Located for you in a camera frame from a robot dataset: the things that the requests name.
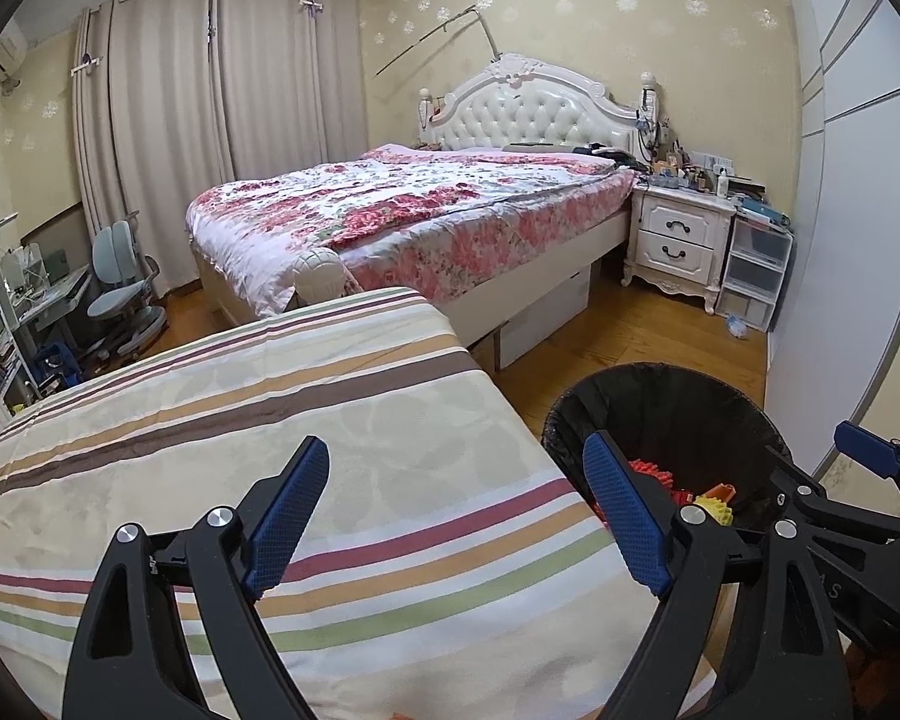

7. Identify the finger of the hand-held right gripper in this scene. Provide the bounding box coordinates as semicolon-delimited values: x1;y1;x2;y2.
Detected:
834;421;900;500
765;448;900;548

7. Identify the light blue desk chair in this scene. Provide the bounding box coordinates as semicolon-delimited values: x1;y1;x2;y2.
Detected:
82;219;167;361

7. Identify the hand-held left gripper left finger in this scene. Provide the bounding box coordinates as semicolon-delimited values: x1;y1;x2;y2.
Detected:
61;435;329;720

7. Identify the black lined trash bin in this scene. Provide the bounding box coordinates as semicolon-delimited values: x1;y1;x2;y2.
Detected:
541;362;796;563

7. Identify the white storage box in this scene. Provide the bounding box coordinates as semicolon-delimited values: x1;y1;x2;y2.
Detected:
493;266;592;370

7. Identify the white nightstand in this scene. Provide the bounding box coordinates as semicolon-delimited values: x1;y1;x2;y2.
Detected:
621;184;737;316

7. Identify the cream round padded object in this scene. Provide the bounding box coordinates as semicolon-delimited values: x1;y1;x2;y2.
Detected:
292;247;346;308

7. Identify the white air conditioner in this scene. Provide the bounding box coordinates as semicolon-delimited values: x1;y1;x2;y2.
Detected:
0;19;27;80

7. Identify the beige curtain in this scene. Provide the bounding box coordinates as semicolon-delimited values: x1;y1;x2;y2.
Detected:
210;0;368;181
71;0;222;301

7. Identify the white sliding wardrobe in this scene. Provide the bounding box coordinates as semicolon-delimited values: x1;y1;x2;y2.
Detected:
765;0;900;481

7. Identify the yellow foam net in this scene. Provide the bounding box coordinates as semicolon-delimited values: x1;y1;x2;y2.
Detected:
691;485;736;527

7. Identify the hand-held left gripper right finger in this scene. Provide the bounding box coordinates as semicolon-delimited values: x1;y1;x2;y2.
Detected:
581;431;847;720

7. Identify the grey study desk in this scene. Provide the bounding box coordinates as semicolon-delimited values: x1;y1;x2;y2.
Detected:
0;240;95;338

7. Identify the striped cloth covered table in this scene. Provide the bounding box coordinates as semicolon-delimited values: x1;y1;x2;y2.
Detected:
0;286;721;720

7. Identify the pink floral quilt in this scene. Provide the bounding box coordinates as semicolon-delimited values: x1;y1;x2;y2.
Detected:
186;142;638;316

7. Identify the orange foam net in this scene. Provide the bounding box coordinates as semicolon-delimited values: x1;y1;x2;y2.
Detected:
628;457;676;492

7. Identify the stack of books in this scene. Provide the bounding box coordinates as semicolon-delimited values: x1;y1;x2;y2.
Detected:
735;191;792;230

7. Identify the pile of small household items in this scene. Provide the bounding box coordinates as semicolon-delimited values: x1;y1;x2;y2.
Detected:
637;116;766;200

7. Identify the clear plastic drawer unit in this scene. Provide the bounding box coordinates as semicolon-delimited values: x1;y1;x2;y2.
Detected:
715;221;794;335

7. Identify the blue plastic crate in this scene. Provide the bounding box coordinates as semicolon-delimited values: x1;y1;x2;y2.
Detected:
34;345;80;391

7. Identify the white upholstered bed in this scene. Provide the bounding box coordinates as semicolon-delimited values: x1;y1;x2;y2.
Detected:
191;52;646;361

